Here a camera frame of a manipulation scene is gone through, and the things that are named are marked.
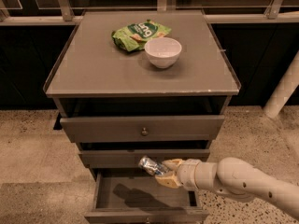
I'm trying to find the metal railing frame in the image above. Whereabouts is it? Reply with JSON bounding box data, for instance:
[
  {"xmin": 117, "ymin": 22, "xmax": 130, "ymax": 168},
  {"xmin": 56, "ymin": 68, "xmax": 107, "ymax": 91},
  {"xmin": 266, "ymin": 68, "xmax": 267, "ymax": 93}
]
[{"xmin": 0, "ymin": 0, "xmax": 299, "ymax": 25}]

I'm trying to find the grey drawer cabinet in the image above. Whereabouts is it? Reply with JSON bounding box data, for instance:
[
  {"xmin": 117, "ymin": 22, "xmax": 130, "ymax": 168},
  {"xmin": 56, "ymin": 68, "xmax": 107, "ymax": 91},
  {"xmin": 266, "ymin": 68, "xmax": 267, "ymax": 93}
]
[{"xmin": 42, "ymin": 10, "xmax": 242, "ymax": 224}]

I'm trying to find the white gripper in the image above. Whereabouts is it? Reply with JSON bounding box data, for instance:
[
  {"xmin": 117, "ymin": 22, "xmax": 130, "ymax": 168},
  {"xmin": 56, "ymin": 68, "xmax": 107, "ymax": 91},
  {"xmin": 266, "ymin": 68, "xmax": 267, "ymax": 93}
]
[{"xmin": 155, "ymin": 159, "xmax": 202, "ymax": 191}]

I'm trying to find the grey top drawer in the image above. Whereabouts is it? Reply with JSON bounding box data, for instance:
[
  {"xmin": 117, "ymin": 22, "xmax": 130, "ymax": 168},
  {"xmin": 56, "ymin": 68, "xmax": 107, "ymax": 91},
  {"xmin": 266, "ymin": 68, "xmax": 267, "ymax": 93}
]
[{"xmin": 61, "ymin": 115, "xmax": 224, "ymax": 143}]

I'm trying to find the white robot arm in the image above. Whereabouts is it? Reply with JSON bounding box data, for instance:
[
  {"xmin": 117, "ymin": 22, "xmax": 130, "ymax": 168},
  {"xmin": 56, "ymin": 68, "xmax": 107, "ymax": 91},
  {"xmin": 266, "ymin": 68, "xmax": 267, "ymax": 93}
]
[{"xmin": 155, "ymin": 157, "xmax": 299, "ymax": 219}]

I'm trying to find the grey drawer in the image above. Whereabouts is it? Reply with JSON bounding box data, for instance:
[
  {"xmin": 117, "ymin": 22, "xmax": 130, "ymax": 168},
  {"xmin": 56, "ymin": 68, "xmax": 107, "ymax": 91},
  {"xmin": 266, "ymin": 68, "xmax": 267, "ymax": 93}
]
[
  {"xmin": 61, "ymin": 115, "xmax": 224, "ymax": 143},
  {"xmin": 85, "ymin": 169, "xmax": 208, "ymax": 224},
  {"xmin": 79, "ymin": 149, "xmax": 210, "ymax": 169}
]

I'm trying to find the grey bottom drawer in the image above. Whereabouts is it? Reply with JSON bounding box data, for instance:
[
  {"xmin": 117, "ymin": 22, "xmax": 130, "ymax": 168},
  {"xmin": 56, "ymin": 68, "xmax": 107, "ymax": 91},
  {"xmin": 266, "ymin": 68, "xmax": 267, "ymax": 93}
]
[{"xmin": 85, "ymin": 169, "xmax": 208, "ymax": 224}]

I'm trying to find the silver blue redbull can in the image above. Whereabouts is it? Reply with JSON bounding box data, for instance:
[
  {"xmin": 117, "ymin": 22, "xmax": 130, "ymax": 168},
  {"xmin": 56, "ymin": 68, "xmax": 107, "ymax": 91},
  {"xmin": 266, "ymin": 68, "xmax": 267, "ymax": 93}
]
[{"xmin": 138, "ymin": 156, "xmax": 169, "ymax": 175}]

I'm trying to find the white ceramic bowl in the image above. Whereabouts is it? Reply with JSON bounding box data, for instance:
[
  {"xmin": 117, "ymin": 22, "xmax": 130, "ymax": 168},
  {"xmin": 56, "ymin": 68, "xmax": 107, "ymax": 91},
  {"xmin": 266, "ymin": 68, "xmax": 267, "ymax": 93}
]
[{"xmin": 144, "ymin": 37, "xmax": 182, "ymax": 69}]

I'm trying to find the white diagonal post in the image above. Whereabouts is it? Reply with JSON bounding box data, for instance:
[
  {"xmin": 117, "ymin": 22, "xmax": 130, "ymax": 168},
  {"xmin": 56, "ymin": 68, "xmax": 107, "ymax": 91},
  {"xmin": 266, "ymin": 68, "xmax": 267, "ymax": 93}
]
[{"xmin": 263, "ymin": 50, "xmax": 299, "ymax": 119}]

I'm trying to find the grey middle drawer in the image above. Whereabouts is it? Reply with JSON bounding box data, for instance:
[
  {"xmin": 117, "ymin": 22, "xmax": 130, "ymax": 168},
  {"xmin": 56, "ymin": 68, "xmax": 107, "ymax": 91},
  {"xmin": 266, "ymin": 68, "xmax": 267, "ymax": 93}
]
[{"xmin": 79, "ymin": 149, "xmax": 210, "ymax": 169}]

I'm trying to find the green chip bag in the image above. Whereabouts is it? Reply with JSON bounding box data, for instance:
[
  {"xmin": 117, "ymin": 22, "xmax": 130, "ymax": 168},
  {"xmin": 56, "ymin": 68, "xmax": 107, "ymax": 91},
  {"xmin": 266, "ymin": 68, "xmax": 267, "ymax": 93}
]
[{"xmin": 111, "ymin": 20, "xmax": 171, "ymax": 52}]

